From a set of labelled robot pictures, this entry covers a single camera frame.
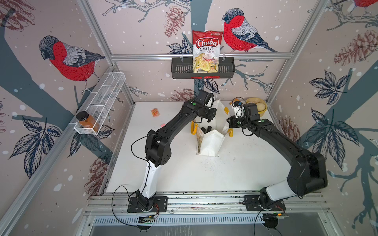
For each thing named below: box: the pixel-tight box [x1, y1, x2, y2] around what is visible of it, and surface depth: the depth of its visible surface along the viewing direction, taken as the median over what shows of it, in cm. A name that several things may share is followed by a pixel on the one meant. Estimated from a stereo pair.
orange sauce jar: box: [75, 111, 100, 133], surface depth 63 cm
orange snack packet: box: [150, 108, 161, 118], surface depth 116 cm
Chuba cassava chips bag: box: [191, 29, 223, 74], surface depth 87 cm
